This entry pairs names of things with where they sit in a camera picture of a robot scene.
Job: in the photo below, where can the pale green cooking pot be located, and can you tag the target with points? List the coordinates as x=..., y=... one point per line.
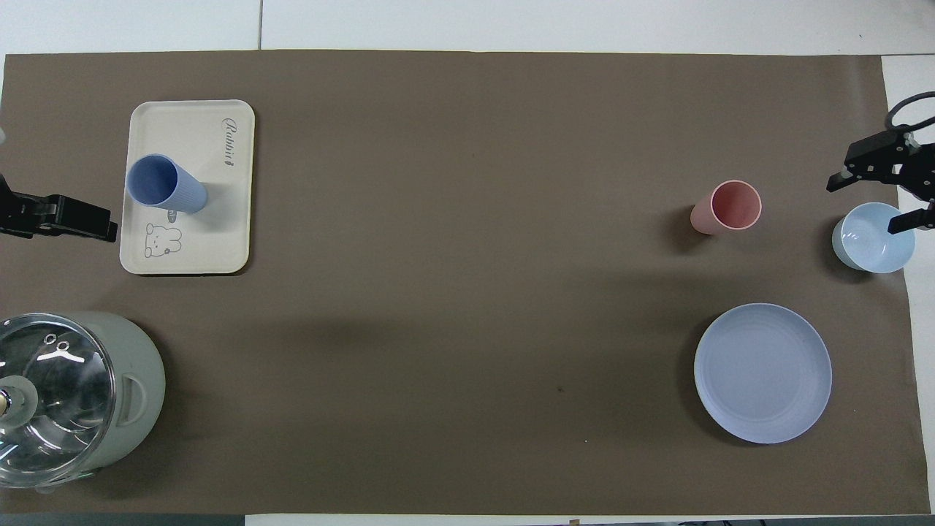
x=135, y=380

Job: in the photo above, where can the brown table mat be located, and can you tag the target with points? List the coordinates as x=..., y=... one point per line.
x=467, y=292

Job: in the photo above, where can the blue plastic cup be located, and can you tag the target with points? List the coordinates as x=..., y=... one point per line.
x=164, y=184

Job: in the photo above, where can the pink plastic cup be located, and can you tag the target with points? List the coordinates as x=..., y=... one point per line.
x=734, y=206

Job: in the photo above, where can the glass pot lid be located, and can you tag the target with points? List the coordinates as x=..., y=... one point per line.
x=66, y=402

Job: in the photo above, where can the blue round plate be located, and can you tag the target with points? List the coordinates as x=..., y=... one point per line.
x=763, y=372

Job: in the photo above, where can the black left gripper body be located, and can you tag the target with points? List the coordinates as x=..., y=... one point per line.
x=4, y=201

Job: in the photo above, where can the cream rectangular rabbit tray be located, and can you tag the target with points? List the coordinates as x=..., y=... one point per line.
x=219, y=234

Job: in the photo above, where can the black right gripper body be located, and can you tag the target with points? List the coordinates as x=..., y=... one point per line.
x=924, y=172

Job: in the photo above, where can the light blue bowl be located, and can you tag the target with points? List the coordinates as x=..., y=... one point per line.
x=865, y=245

